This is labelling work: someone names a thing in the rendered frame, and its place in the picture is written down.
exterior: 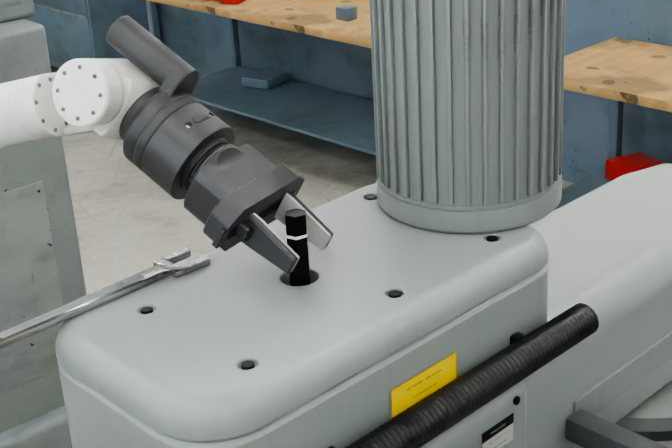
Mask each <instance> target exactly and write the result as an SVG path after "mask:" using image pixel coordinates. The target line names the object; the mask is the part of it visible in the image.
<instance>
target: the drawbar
mask: <svg viewBox="0 0 672 448"><path fill-rule="evenodd" d="M285 223H286V235H288V236H293V237H299V236H302V235H306V234H307V219H306V211H305V210H302V209H297V208H295V209H292V210H288V211H286V212H285ZM287 245H288V246H289V247H290V248H291V249H292V250H293V251H294V252H295V253H296V254H297V255H298V256H299V257H300V258H299V260H298V262H297V264H296V266H295V268H294V269H293V271H292V272H291V273H289V274H290V286H305V285H309V284H311V277H310V262H309V248H308V234H307V237H306V238H303V239H299V240H293V239H288V238H287Z"/></svg>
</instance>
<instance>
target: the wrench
mask: <svg viewBox="0 0 672 448"><path fill-rule="evenodd" d="M190 256H191V250H190V249H189V248H187V247H185V248H182V249H180V250H177V251H175V252H173V253H170V254H168V255H165V256H163V257H162V258H160V259H158V260H156V261H154V262H153V266H154V267H151V268H149V269H147V270H144V271H142V272H139V273H137V274H135V275H132V276H130V277H128V278H125V279H123V280H120V281H118V282H116V283H113V284H111V285H109V286H106V287H104V288H101V289H99V290H97V291H94V292H92V293H90V294H87V295H85V296H82V297H80V298H78V299H75V300H73V301H71V302H68V303H66V304H64V305H61V306H59V307H56V308H54V309H52V310H49V311H47V312H45V313H42V314H40V315H37V316H35V317H33V318H30V319H28V320H26V321H23V322H21V323H18V324H16V325H14V326H11V327H9V328H7V329H4V330H2V331H0V349H2V348H4V347H6V346H8V345H11V344H13V343H15V342H18V341H20V340H22V339H25V338H27V337H29V336H32V335H34V334H36V333H38V332H41V331H43V330H45V329H48V328H50V327H52V326H55V325H57V324H59V323H62V322H64V321H66V320H69V319H71V318H73V317H75V316H78V315H80V314H82V313H85V312H87V311H89V310H92V309H94V308H96V307H99V306H101V305H103V304H106V303H108V302H110V301H112V300H115V299H117V298H119V297H122V296H124V295H126V294H129V293H131V292H133V291H136V290H138V289H140V288H142V287H145V286H147V285H149V284H152V283H154V282H156V281H159V280H161V279H163V278H166V277H168V276H169V275H171V276H173V277H175V278H178V277H181V276H183V275H185V274H186V275H187V274H190V273H192V272H194V271H196V270H199V269H201V268H203V267H206V266H208V265H210V258H209V257H207V256H200V257H198V258H196V259H193V260H191V261H189V262H186V263H184V264H182V265H180V266H178V265H176V264H175V263H177V262H180V261H182V260H184V259H187V258H189V257H190Z"/></svg>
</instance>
